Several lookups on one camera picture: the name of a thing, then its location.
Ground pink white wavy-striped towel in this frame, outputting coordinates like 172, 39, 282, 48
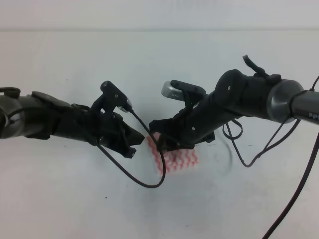
146, 136, 199, 176

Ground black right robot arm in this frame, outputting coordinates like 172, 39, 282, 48
149, 56, 319, 151

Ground black left camera cable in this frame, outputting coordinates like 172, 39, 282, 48
96, 104, 167, 189

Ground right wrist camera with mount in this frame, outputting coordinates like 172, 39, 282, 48
161, 80, 207, 111

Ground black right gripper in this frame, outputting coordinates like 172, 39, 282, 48
149, 97, 215, 151

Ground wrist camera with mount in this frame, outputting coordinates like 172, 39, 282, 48
161, 80, 207, 111
90, 81, 133, 114

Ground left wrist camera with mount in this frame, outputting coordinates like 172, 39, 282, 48
90, 81, 133, 114

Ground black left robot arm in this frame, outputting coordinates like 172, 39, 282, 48
0, 87, 144, 158

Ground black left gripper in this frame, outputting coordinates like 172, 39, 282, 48
54, 104, 145, 158

